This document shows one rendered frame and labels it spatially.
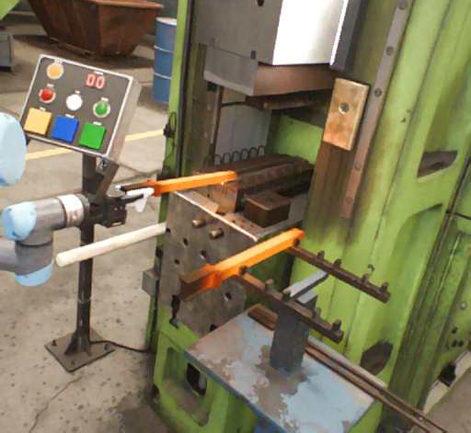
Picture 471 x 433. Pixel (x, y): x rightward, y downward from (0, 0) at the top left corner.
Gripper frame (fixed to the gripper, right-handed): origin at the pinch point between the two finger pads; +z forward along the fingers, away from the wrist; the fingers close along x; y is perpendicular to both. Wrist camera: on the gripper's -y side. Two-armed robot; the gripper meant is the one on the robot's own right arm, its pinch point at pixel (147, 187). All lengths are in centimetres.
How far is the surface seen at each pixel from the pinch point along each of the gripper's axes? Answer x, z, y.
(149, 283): -39, 38, 64
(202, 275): 36.8, -13.6, 3.2
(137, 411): -18, 21, 101
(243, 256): 35.3, 0.5, 3.9
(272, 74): 8.2, 33.7, -30.9
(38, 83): -69, 7, -11
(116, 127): -38.9, 16.9, -3.6
